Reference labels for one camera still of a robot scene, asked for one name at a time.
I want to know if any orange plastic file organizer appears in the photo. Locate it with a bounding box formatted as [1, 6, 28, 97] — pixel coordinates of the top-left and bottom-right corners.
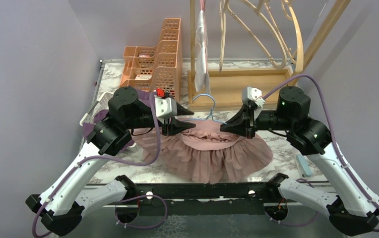
[119, 18, 183, 102]

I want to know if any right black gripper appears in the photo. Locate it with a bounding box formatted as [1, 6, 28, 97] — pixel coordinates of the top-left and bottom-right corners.
[221, 103, 295, 139]

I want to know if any pink wire hanger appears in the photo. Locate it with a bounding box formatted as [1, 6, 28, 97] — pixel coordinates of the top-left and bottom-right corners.
[200, 0, 206, 12]

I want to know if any wooden hanger rack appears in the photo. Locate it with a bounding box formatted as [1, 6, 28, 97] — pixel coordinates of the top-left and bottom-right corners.
[188, 0, 350, 111]

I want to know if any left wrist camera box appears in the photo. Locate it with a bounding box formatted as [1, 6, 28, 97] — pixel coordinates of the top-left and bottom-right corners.
[155, 96, 178, 119]

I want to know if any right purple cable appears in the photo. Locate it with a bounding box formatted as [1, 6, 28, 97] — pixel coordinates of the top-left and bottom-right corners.
[261, 74, 379, 233]

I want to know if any blue wire hanger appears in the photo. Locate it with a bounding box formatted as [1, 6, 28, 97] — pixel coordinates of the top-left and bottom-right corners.
[184, 93, 227, 124]

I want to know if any purple cloth under pile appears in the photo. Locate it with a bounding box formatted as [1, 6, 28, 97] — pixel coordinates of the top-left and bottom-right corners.
[82, 89, 150, 141]

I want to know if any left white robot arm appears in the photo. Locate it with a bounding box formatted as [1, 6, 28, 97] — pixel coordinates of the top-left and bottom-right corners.
[26, 86, 194, 237]

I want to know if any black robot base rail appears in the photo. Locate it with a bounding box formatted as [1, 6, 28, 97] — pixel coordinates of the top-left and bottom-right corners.
[114, 173, 288, 222]

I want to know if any white plastic basket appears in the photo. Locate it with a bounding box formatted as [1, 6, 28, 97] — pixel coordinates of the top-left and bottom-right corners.
[79, 92, 114, 126]

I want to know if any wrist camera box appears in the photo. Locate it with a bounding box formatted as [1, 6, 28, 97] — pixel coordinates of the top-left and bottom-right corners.
[242, 86, 265, 108]
[155, 96, 178, 119]

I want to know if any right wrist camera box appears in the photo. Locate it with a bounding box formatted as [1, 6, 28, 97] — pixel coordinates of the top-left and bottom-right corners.
[242, 86, 265, 108]

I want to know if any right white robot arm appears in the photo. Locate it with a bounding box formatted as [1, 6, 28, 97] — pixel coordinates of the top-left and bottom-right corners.
[220, 86, 379, 236]

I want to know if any pink clothes pile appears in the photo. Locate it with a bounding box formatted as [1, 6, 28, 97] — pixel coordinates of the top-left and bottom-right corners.
[132, 120, 273, 184]

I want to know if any light blue small block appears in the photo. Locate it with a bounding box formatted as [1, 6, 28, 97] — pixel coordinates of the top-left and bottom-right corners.
[295, 154, 313, 178]

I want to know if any white skirt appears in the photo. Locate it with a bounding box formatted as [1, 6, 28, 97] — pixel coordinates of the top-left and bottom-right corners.
[194, 10, 211, 94]

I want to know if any wooden hanger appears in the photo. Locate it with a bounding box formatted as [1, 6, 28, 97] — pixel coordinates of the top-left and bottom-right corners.
[218, 0, 228, 72]
[263, 0, 304, 73]
[224, 0, 292, 70]

